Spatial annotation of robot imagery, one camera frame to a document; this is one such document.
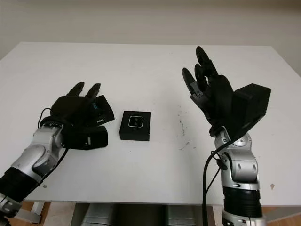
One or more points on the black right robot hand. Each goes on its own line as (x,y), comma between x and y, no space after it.
(218,99)

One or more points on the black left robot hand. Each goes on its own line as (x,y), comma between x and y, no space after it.
(70,108)

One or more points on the black RealSense box lid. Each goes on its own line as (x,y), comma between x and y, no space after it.
(105,113)

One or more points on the small silver depth camera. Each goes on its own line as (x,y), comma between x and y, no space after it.
(136,121)

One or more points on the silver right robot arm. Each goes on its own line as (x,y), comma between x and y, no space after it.
(242,164)

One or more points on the white table leg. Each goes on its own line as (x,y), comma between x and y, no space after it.
(35,209)

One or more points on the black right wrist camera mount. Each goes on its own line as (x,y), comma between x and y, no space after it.
(251,106)

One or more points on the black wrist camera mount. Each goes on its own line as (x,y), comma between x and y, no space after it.
(251,106)
(94,139)

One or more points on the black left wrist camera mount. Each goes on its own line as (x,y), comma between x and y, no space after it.
(94,139)

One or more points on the black camera box base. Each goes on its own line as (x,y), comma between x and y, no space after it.
(134,135)

